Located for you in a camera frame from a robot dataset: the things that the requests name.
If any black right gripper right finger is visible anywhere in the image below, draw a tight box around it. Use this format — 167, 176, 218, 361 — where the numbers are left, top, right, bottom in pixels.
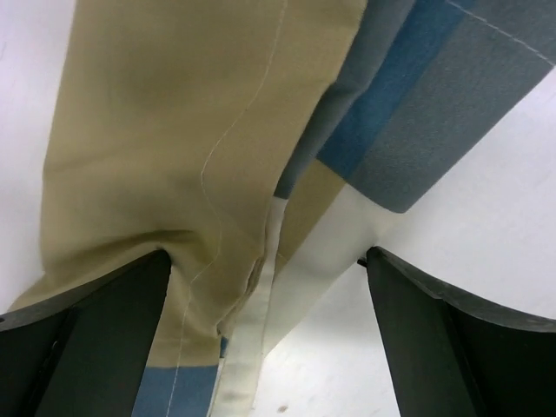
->
361, 247, 555, 417

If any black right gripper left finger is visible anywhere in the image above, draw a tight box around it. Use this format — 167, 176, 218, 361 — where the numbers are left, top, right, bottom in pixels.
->
1, 250, 171, 417

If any blue beige checked placemat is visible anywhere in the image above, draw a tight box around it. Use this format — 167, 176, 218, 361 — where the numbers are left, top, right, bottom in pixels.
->
1, 1, 555, 416

